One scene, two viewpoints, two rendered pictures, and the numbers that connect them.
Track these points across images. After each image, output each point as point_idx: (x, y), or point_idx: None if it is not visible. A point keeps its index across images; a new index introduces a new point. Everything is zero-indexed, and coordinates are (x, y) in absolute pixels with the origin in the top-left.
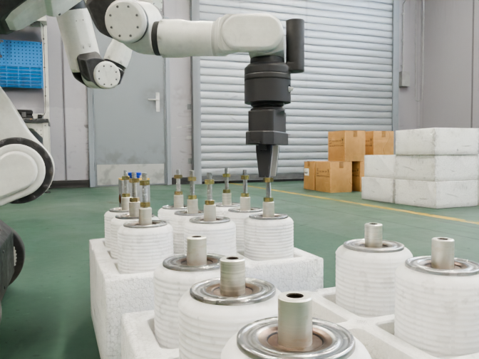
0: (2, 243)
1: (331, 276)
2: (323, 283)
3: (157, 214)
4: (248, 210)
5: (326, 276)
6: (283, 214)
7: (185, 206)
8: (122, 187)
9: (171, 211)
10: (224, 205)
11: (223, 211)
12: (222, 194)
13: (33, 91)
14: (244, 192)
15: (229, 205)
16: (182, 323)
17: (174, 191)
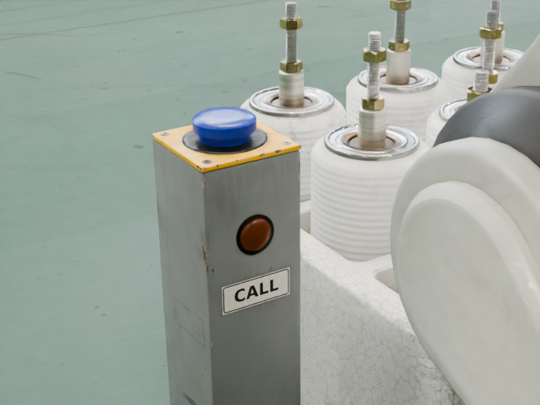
0: None
1: (16, 235)
2: (80, 243)
3: (401, 181)
4: (420, 73)
5: (14, 241)
6: (465, 49)
7: (349, 135)
8: (300, 175)
9: (427, 147)
10: (333, 98)
11: (345, 110)
12: (300, 77)
13: None
14: (403, 39)
15: (329, 93)
16: None
17: (375, 100)
